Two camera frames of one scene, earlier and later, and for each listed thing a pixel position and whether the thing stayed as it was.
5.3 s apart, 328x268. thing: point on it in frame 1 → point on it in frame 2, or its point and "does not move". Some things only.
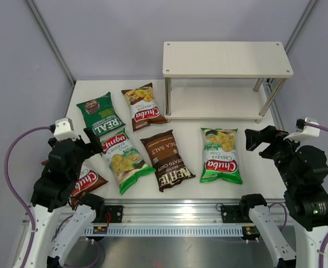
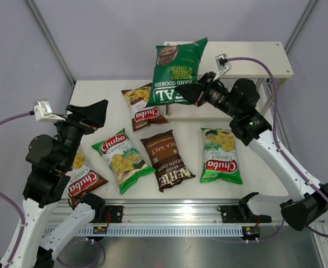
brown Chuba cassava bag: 143,109 does not move
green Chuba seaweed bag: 126,164 does not move
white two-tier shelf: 222,80 does not move
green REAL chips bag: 100,115 → 175,66
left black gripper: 93,147 → 89,118
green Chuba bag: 219,161 does not move
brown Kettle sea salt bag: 162,150 does not move
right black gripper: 269,133 → 198,93
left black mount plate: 116,213 does not move
